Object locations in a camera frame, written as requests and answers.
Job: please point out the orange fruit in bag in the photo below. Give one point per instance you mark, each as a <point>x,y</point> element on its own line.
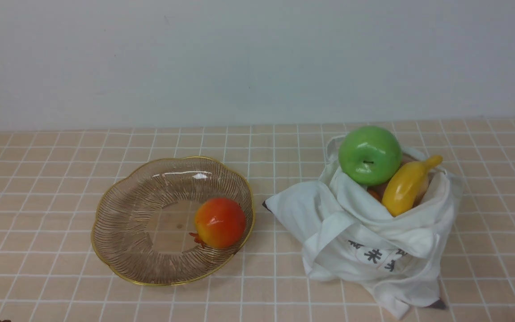
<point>375,194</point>

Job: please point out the red orange pomegranate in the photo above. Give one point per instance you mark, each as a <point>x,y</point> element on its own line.
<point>219,223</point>

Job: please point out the white cloth bag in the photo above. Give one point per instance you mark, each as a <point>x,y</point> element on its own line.
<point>347,234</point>

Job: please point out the green apple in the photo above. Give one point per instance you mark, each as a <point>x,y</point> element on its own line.
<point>370,155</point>

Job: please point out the yellow banana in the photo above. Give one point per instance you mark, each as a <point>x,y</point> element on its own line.
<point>404,187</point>

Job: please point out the gold-rimmed glass fruit bowl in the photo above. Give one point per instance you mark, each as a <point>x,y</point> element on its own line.
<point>119,237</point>

